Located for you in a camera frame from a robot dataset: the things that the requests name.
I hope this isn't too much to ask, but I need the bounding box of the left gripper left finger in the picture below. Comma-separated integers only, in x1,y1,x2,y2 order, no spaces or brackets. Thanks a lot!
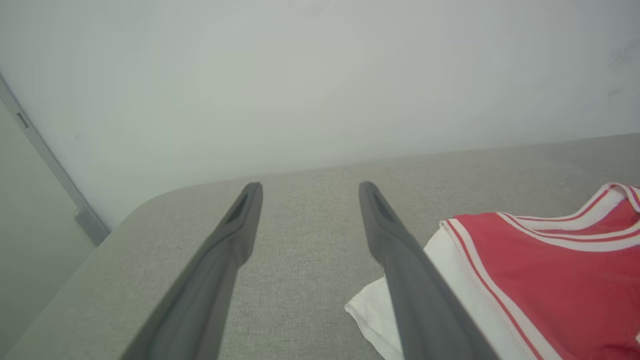
120,181,264,360

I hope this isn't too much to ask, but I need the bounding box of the grey metal frame strip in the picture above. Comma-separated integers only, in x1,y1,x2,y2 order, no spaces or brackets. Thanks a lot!
0,75,111,246

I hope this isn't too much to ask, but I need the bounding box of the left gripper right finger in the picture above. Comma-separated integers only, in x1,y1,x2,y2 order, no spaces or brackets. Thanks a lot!
358,181,501,360

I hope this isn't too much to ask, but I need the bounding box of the red and white basketball jersey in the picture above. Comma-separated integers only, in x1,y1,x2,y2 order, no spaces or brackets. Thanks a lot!
345,182,640,360

